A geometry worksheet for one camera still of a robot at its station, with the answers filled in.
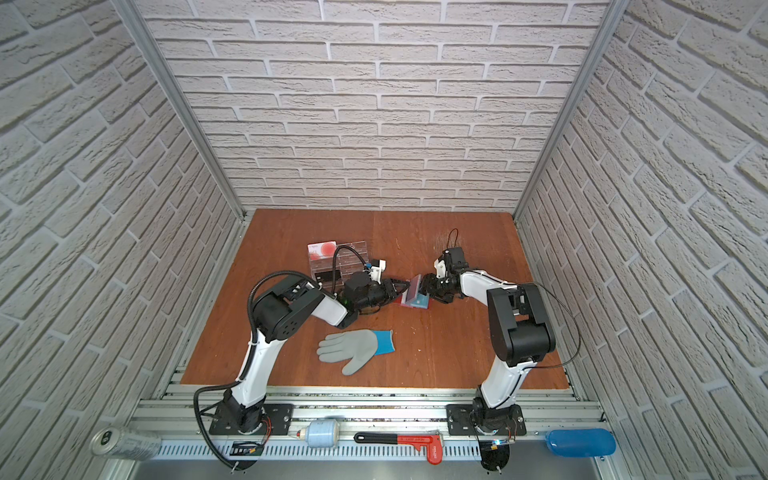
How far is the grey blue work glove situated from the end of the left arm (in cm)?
8

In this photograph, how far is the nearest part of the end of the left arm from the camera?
808 mm

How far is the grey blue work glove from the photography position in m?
0.84

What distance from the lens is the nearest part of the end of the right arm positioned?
74cm
